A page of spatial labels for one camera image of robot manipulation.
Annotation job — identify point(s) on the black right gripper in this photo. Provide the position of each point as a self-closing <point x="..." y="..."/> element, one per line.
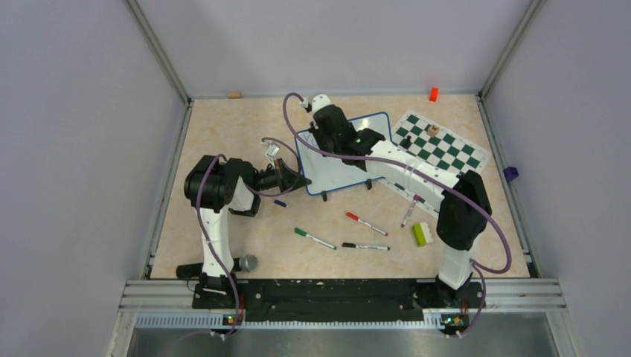
<point x="316" y="133"/>

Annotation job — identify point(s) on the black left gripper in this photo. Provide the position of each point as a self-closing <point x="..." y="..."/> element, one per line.
<point x="289" y="178"/>

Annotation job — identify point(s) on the blue framed whiteboard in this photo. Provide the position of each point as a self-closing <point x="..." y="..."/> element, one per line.
<point x="329" y="174"/>

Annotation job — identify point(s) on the blue marker cap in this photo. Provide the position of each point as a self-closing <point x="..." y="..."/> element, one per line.
<point x="280" y="203"/>

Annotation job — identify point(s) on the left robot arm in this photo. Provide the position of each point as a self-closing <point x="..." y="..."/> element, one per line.
<point x="216" y="189"/>

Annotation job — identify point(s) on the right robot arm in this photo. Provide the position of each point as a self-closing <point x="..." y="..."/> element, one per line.
<point x="461" y="199"/>

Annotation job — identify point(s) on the green marker pen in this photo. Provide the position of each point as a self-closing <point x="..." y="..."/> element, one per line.
<point x="314" y="238"/>

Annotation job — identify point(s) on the red marker pen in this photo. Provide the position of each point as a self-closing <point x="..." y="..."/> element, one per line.
<point x="366" y="223"/>

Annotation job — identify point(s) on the black marker pen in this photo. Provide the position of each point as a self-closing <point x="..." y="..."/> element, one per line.
<point x="364" y="246"/>

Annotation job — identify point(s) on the small wooden cylinder piece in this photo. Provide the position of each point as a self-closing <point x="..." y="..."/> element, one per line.
<point x="433" y="131"/>

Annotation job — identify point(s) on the purple marker pen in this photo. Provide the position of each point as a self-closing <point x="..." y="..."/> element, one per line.
<point x="410" y="210"/>

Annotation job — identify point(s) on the orange red block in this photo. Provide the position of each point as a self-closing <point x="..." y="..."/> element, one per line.
<point x="434" y="93"/>

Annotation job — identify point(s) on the green white chessboard mat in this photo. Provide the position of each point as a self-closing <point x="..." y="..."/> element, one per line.
<point x="448" y="150"/>

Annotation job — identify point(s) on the lime green toy brick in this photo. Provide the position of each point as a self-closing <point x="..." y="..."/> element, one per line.
<point x="422" y="234"/>

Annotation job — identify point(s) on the purple block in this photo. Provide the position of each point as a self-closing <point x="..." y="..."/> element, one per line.
<point x="510" y="174"/>

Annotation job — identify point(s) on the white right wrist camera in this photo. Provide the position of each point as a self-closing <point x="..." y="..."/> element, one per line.
<point x="315" y="103"/>

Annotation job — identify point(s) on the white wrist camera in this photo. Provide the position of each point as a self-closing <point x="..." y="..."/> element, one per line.
<point x="272" y="149"/>
<point x="315" y="103"/>

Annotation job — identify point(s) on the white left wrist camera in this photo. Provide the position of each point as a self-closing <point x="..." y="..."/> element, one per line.
<point x="272" y="149"/>

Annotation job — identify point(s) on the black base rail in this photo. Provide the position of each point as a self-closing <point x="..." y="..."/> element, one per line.
<point x="338" y="300"/>

